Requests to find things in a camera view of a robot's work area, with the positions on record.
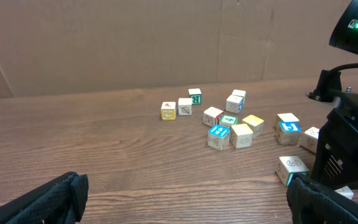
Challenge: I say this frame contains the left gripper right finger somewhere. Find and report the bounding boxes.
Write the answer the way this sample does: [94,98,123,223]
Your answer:
[287,174,358,224]

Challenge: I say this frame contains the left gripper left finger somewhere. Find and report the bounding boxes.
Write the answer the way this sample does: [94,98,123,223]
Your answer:
[0,172,89,224]

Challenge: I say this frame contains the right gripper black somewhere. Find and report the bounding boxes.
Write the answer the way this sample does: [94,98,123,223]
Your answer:
[310,70,358,189]

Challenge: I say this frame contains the wooden block red drawing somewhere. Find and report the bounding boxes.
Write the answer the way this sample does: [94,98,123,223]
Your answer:
[335,186,354,200]

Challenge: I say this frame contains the wooden block green side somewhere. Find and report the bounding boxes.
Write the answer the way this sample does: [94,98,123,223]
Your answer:
[276,156,310,187]

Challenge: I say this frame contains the block with yellow side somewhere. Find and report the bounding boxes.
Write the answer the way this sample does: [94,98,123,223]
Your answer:
[161,101,177,120]

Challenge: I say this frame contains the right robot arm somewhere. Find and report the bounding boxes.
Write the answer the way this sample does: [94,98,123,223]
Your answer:
[308,0,358,190]

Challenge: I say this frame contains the block with tool drawing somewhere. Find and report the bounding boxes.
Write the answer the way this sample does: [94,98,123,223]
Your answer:
[300,127,319,154]

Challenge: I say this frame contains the blue top 5 block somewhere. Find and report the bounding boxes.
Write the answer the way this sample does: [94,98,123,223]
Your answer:
[276,121,301,145]

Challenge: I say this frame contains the plain wooden block right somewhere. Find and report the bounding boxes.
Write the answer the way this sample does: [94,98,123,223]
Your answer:
[274,113,300,129]

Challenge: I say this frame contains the plain wooden block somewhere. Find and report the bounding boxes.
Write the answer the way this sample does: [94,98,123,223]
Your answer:
[232,90,246,100]
[274,113,300,129]

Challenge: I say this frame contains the yellow top block right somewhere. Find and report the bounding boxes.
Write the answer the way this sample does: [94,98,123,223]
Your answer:
[242,114,264,139]

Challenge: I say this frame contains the yellow top block left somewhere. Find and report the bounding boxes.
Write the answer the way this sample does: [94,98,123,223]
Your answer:
[230,124,253,149]

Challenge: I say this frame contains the blue top block left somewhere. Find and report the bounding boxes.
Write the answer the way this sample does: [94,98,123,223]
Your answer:
[207,124,230,151]

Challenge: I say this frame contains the green top number block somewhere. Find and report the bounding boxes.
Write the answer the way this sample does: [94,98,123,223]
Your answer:
[219,114,238,128]

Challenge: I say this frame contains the block with blue side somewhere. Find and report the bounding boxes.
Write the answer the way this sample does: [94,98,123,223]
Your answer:
[226,95,244,114]

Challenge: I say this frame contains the far plain wooden block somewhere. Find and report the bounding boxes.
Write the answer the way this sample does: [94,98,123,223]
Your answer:
[232,90,246,100]

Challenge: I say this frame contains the wooden block near centre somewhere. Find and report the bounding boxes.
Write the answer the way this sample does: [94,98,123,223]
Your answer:
[203,106,224,127]

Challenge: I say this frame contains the block with green R side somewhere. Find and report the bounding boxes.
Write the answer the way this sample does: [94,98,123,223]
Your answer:
[188,88,202,105]

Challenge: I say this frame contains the cardboard backdrop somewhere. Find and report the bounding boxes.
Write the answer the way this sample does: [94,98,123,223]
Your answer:
[0,0,358,98]

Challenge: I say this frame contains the block with red side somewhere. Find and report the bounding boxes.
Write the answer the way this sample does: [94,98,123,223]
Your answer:
[178,98,192,116]

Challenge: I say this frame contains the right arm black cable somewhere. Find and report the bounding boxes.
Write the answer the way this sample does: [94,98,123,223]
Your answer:
[331,62,358,74]

